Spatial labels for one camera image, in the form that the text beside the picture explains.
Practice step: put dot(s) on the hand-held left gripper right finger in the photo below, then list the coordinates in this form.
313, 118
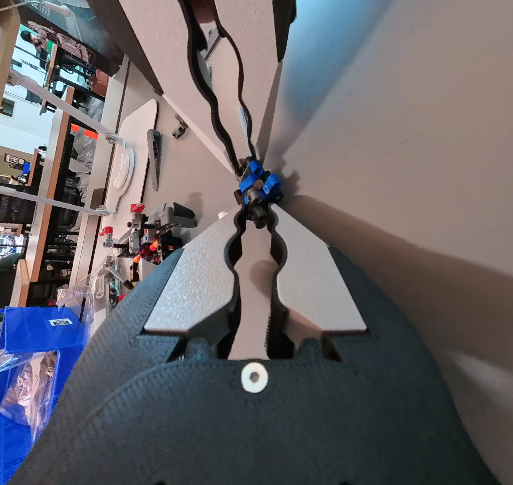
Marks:
316, 288

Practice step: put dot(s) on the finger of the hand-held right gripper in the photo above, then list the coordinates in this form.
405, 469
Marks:
160, 52
256, 32

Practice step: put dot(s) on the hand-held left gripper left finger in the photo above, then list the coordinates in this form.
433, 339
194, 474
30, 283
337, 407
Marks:
192, 292

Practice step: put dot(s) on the blue and black lego subassembly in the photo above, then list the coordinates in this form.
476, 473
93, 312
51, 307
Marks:
260, 188

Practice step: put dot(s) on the lego set box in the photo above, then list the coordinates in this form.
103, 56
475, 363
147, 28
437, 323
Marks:
60, 11

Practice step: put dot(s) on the large lego vehicle assembly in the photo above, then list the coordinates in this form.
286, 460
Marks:
160, 228

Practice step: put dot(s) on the grey lego connector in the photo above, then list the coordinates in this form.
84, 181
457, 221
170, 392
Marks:
179, 127

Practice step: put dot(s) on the dark grey curved lego panel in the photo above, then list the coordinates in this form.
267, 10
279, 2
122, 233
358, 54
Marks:
154, 160

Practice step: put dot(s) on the person's right hand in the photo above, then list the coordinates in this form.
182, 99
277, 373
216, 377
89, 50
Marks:
202, 9

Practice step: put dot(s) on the white book stand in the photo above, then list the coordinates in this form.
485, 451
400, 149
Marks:
134, 128

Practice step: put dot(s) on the orange plastic part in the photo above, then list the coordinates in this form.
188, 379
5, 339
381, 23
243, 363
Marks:
84, 132

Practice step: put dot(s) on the blue bin with white tag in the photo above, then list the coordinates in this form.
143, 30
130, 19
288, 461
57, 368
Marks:
28, 332

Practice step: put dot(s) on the clear plastic bag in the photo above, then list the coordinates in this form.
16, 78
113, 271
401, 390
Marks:
24, 384

